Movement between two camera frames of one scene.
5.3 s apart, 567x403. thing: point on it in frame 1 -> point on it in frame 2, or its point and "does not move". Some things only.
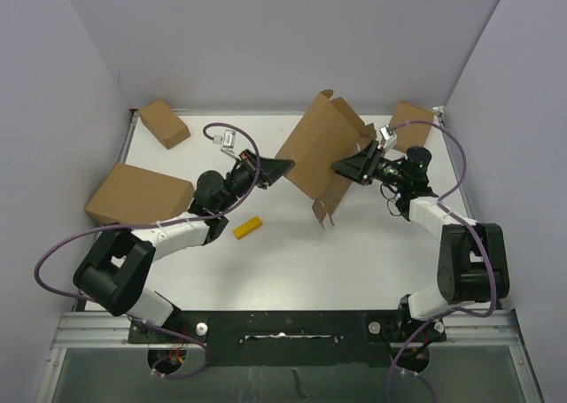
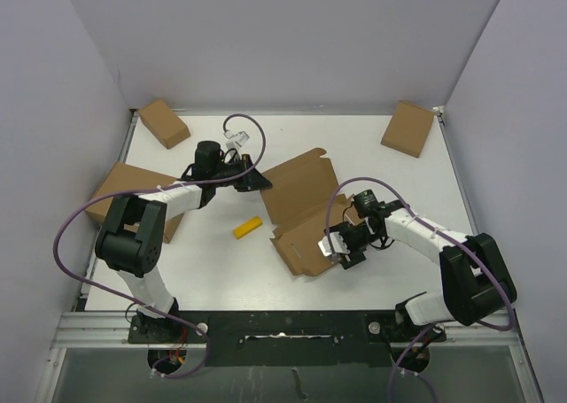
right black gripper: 362,166 -> 352,258
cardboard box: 329,132 -> 298,197
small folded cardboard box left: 163,123 does not move
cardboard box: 414,134 does not move
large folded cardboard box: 131,195 does not move
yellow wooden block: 247,227 does not move
